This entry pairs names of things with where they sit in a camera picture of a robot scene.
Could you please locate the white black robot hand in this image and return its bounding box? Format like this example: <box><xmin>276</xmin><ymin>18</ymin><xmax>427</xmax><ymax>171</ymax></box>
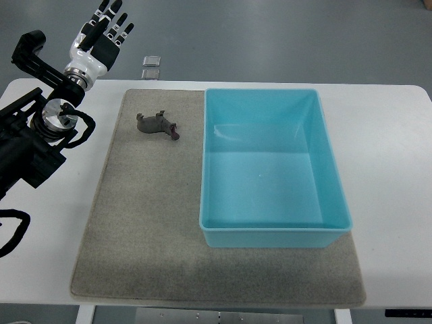
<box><xmin>70</xmin><ymin>1</ymin><xmax>134</xmax><ymax>75</ymax></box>

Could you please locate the brown toy hippo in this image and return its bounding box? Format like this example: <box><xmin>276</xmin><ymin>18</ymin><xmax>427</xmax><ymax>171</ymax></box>
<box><xmin>136</xmin><ymin>110</ymin><xmax>180</xmax><ymax>140</ymax></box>

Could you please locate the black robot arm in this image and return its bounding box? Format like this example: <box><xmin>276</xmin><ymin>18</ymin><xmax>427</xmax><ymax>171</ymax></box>
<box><xmin>1</xmin><ymin>30</ymin><xmax>96</xmax><ymax>196</ymax></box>

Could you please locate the light blue plastic box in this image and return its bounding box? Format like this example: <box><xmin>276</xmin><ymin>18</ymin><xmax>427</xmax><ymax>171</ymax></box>
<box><xmin>199</xmin><ymin>88</ymin><xmax>352</xmax><ymax>248</ymax></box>

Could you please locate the lower silver floor plate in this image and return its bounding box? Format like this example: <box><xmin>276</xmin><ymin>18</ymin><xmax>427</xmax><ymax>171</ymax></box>
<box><xmin>141</xmin><ymin>68</ymin><xmax>160</xmax><ymax>80</ymax></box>

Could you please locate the grey felt mat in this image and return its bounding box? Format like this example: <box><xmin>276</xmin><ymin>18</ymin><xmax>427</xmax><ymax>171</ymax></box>
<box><xmin>70</xmin><ymin>90</ymin><xmax>366</xmax><ymax>308</ymax></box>

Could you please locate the black table control panel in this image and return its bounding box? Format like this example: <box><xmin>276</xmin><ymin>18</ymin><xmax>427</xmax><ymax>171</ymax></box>
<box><xmin>385</xmin><ymin>309</ymin><xmax>432</xmax><ymax>319</ymax></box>

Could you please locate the black cable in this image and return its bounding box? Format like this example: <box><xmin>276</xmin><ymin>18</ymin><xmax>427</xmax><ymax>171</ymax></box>
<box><xmin>0</xmin><ymin>209</ymin><xmax>31</xmax><ymax>259</ymax></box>

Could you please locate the metal table base plate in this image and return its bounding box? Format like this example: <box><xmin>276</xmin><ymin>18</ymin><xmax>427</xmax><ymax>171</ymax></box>
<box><xmin>134</xmin><ymin>308</ymin><xmax>304</xmax><ymax>324</ymax></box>

